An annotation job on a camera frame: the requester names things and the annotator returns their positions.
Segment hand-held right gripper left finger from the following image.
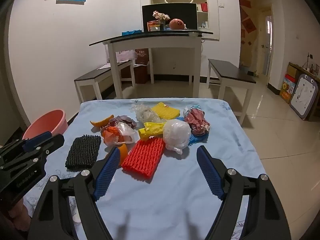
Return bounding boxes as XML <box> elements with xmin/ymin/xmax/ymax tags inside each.
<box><xmin>30</xmin><ymin>147</ymin><xmax>121</xmax><ymax>240</ymax></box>

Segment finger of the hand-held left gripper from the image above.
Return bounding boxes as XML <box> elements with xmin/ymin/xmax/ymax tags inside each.
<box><xmin>0</xmin><ymin>134</ymin><xmax>65</xmax><ymax>173</ymax></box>
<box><xmin>0</xmin><ymin>131</ymin><xmax>54</xmax><ymax>161</ymax></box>

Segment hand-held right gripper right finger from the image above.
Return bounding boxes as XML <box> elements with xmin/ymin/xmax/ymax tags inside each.
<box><xmin>196</xmin><ymin>145</ymin><xmax>292</xmax><ymax>240</ymax></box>

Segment pink plastic basin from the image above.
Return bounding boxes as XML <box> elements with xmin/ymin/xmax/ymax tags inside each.
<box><xmin>22</xmin><ymin>109</ymin><xmax>67</xmax><ymax>140</ymax></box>

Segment clear plastic bag orange contents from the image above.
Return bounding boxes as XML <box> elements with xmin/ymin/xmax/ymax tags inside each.
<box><xmin>101</xmin><ymin>122</ymin><xmax>140</xmax><ymax>146</ymax></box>

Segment yellow foam net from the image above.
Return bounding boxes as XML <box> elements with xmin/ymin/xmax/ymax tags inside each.
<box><xmin>151</xmin><ymin>102</ymin><xmax>181</xmax><ymax>120</ymax></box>

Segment orange peel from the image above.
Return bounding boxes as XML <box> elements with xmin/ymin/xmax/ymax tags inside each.
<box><xmin>90</xmin><ymin>115</ymin><xmax>114</xmax><ymax>128</ymax></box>
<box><xmin>118</xmin><ymin>144</ymin><xmax>129</xmax><ymax>166</ymax></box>

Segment black foam net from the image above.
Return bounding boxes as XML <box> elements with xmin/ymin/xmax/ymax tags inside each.
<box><xmin>65</xmin><ymin>134</ymin><xmax>102</xmax><ymax>170</ymax></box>

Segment blue foam net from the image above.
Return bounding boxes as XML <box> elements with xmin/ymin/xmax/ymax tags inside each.
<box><xmin>176</xmin><ymin>116</ymin><xmax>209</xmax><ymax>145</ymax></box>

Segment red foam net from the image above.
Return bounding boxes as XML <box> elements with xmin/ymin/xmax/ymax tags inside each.
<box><xmin>122</xmin><ymin>137</ymin><xmax>166</xmax><ymax>179</ymax></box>

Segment light blue printed tablecloth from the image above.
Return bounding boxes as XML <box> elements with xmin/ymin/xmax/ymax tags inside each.
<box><xmin>24</xmin><ymin>98</ymin><xmax>267</xmax><ymax>240</ymax></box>

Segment white plastic bag ball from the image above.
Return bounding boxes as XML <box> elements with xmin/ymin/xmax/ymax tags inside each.
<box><xmin>162</xmin><ymin>119</ymin><xmax>192</xmax><ymax>154</ymax></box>

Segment dark red crumpled bag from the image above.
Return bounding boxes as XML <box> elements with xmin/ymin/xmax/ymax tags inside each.
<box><xmin>184</xmin><ymin>106</ymin><xmax>210</xmax><ymax>137</ymax></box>

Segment yellow plastic bag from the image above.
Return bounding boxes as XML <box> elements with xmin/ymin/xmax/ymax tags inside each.
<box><xmin>138</xmin><ymin>122</ymin><xmax>167</xmax><ymax>140</ymax></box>

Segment clear crumpled plastic wrap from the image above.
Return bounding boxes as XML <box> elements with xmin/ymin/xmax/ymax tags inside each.
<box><xmin>131</xmin><ymin>104</ymin><xmax>161</xmax><ymax>123</ymax></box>

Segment white bench dark seat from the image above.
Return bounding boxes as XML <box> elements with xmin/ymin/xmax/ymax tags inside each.
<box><xmin>207</xmin><ymin>59</ymin><xmax>257</xmax><ymax>125</ymax></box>
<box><xmin>74</xmin><ymin>60</ymin><xmax>137</xmax><ymax>103</ymax></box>

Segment pink plastic bag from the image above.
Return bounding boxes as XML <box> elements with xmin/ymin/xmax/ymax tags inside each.
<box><xmin>116</xmin><ymin>50</ymin><xmax>137</xmax><ymax>63</ymax></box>

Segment colourful cardboard box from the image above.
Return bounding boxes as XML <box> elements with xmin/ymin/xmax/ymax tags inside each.
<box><xmin>279</xmin><ymin>74</ymin><xmax>299</xmax><ymax>104</ymax></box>

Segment brown paper bag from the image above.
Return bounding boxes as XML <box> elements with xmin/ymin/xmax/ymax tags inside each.
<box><xmin>134</xmin><ymin>48</ymin><xmax>150</xmax><ymax>84</ymax></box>

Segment purple framed drawing board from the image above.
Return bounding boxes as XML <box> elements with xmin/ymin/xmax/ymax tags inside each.
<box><xmin>289</xmin><ymin>74</ymin><xmax>319</xmax><ymax>119</ymax></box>

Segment brown cardboard box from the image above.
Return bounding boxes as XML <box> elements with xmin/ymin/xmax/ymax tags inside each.
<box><xmin>286</xmin><ymin>62</ymin><xmax>304</xmax><ymax>77</ymax></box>

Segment white glass-top dining table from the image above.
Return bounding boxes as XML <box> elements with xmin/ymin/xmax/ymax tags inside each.
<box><xmin>89</xmin><ymin>29</ymin><xmax>214</xmax><ymax>99</ymax></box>

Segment white door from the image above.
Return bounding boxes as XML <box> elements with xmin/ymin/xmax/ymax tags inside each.
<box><xmin>259</xmin><ymin>5</ymin><xmax>273</xmax><ymax>80</ymax></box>

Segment red packet box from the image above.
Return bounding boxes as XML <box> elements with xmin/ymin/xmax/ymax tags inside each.
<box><xmin>147</xmin><ymin>20</ymin><xmax>164</xmax><ymax>32</ymax></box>

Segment black monitor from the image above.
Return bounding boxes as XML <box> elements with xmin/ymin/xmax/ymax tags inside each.
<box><xmin>141</xmin><ymin>3</ymin><xmax>198</xmax><ymax>32</ymax></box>

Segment flower bouquet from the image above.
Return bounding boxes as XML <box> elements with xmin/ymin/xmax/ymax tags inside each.
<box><xmin>153</xmin><ymin>11</ymin><xmax>170</xmax><ymax>23</ymax></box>

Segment red paper wall decoration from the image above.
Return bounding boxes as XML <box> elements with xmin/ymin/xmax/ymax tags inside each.
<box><xmin>239</xmin><ymin>0</ymin><xmax>257</xmax><ymax>45</ymax></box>

